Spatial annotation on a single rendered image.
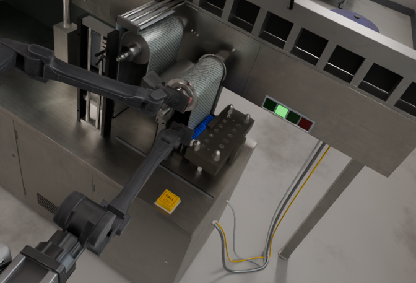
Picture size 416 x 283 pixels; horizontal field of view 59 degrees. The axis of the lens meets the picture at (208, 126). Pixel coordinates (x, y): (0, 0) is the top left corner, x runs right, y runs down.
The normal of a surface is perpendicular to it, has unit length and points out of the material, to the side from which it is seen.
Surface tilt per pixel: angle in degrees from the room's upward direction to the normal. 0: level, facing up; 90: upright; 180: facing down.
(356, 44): 90
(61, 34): 90
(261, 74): 90
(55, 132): 0
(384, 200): 0
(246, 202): 0
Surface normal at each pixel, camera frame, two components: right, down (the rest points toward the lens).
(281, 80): -0.48, 0.51
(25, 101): 0.24, -0.70
